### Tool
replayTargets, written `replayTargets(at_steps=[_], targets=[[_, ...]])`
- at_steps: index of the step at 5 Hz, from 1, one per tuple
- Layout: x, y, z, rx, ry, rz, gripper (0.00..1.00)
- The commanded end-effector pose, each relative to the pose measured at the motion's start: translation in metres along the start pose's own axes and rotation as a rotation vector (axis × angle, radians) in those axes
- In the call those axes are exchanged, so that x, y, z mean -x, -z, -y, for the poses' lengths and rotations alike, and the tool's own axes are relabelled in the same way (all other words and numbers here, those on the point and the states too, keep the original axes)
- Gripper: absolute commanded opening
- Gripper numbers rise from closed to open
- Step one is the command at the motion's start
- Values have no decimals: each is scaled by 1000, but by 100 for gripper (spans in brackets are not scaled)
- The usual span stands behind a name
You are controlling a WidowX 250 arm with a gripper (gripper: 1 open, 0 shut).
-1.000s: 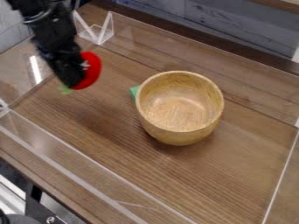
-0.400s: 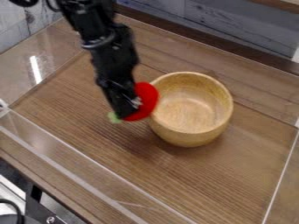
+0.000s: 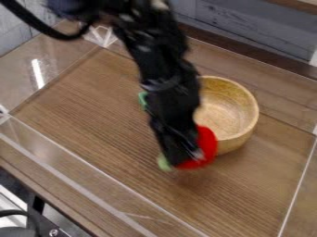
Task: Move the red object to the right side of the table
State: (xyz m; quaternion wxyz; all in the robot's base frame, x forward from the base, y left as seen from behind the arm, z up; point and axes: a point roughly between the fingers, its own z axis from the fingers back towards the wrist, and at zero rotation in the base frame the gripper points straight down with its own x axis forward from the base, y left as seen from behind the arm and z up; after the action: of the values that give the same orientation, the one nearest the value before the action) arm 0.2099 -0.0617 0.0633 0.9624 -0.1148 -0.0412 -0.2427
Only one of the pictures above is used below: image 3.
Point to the black table leg bracket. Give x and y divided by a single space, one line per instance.
48 229

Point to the wooden bowl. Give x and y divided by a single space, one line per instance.
227 111

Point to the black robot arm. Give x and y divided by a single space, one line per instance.
146 26

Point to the clear acrylic corner bracket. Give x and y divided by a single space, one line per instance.
100 35

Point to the green block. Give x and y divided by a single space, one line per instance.
142 96

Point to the red plush strawberry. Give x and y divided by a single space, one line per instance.
207 146

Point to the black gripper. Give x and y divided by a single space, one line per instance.
171 100

